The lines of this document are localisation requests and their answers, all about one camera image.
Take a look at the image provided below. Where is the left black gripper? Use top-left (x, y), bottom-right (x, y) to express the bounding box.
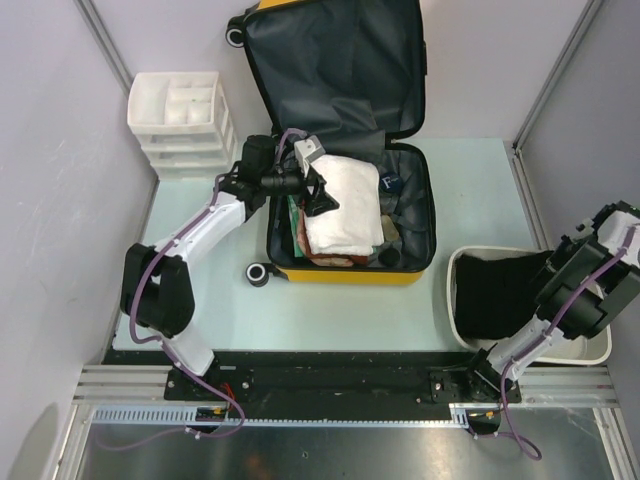
top-left (261, 159), bottom-right (339, 217)

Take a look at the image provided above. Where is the white towel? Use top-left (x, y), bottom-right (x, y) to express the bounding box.
top-left (304, 154), bottom-right (384, 257)

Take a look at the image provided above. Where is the rust brown cloth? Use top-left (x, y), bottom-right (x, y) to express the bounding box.
top-left (308, 254), bottom-right (370, 268)

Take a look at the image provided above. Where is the yellow Pikachu hard-shell suitcase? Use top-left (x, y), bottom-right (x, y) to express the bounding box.
top-left (226, 1), bottom-right (436, 285)

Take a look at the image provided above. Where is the black garment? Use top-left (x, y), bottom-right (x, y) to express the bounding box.
top-left (454, 251), bottom-right (551, 340)

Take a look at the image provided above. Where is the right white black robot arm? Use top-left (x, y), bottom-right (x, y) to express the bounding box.
top-left (461, 201), bottom-right (639, 401)

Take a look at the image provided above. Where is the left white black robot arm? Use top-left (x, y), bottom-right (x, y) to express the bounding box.
top-left (120, 128), bottom-right (339, 400)

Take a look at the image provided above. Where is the green folded cloth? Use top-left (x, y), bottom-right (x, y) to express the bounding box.
top-left (286, 195), bottom-right (305, 258)

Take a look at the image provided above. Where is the dark blue round tin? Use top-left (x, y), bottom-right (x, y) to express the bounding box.
top-left (379, 172), bottom-right (404, 195)

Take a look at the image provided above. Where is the small beige bottle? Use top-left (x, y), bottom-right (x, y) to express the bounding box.
top-left (380, 215), bottom-right (400, 242)

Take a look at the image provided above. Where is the black round cap container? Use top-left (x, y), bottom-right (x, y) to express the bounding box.
top-left (378, 247), bottom-right (401, 268)

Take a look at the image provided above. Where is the white plastic drawer organizer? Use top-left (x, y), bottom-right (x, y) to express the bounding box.
top-left (127, 71), bottom-right (238, 181)

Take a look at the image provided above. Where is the light blue table mat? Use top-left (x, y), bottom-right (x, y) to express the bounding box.
top-left (112, 138), bottom-right (531, 354)

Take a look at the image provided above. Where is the white plastic tray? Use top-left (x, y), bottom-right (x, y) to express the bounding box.
top-left (446, 245), bottom-right (612, 366)

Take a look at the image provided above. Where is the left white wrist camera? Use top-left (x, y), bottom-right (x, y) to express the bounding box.
top-left (294, 135), bottom-right (325, 170)

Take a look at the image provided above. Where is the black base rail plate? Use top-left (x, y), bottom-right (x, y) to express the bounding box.
top-left (104, 350), bottom-right (521, 421)

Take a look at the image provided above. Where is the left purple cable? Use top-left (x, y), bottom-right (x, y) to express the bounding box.
top-left (94, 127), bottom-right (307, 451)

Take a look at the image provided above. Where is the purple cable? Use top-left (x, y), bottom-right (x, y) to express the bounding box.
top-left (94, 127), bottom-right (307, 451)
top-left (498, 244), bottom-right (631, 461)

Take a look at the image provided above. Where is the grey slotted cable duct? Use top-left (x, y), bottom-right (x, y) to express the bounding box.
top-left (93, 405), bottom-right (468, 429)

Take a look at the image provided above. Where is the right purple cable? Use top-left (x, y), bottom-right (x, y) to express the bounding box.
top-left (498, 244), bottom-right (631, 461)

